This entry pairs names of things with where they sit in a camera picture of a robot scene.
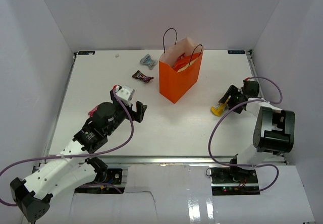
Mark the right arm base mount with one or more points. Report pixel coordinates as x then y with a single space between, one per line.
232 175

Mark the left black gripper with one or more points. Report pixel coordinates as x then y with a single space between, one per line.
137 115

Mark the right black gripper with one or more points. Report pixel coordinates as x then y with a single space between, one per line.
232 91

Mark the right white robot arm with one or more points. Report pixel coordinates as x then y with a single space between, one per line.
274 128

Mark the large red chips bag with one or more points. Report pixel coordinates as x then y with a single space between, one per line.
184 63

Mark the orange paper bag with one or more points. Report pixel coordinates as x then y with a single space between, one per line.
173 85

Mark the yellow snack packet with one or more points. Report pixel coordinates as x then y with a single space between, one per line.
219 109

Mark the small pink snack packet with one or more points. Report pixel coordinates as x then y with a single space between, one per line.
90 113

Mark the dark purple candy wrapper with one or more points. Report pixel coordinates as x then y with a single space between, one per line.
138 75

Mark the silver blue snack packet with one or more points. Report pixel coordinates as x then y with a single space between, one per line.
148 61

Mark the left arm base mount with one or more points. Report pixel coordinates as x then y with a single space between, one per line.
113 176

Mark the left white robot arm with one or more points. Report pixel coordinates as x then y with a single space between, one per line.
78 163

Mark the aluminium table frame rail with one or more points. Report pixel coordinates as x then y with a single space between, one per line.
157 159

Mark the pink candy packet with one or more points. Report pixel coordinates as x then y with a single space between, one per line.
181 57

